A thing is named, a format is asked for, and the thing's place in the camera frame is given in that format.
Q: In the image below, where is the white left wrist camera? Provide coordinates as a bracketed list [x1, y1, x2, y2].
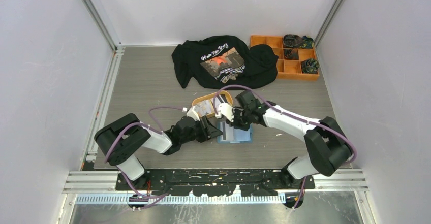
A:
[186, 106, 200, 121]

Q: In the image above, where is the yellow oval tray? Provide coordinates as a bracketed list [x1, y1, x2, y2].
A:
[192, 90, 233, 118]

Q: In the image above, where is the green rolled sock top right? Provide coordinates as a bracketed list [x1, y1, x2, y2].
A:
[299, 36, 315, 49]

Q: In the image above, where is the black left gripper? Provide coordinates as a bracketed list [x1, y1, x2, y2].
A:
[180, 115, 222, 144]

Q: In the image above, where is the silver vip card in tray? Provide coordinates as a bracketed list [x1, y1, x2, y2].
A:
[196, 100, 214, 117]

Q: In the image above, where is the black printed t-shirt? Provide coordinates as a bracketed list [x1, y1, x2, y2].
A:
[171, 35, 279, 89]

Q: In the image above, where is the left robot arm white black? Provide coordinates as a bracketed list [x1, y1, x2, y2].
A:
[94, 113, 223, 190]

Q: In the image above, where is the blue leather card holder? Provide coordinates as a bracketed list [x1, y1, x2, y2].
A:
[217, 122, 253, 144]

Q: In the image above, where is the dark rolled sock top left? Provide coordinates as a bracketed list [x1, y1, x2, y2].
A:
[282, 34, 303, 48]

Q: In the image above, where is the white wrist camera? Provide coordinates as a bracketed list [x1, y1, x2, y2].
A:
[186, 106, 200, 121]
[215, 103, 234, 122]

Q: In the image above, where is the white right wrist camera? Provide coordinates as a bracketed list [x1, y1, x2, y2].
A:
[215, 103, 234, 122]

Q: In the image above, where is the green patterned sock lower right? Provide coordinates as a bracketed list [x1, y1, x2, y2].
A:
[300, 58, 320, 74]

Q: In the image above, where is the dark sock middle compartment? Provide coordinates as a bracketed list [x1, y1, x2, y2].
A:
[283, 48, 299, 60]

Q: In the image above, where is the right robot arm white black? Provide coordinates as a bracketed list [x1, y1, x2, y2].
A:
[231, 90, 354, 189]

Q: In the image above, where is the orange wooden compartment tray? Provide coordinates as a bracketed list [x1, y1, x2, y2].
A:
[250, 35, 320, 81]

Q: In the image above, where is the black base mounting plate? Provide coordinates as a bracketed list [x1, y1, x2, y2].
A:
[133, 169, 302, 197]

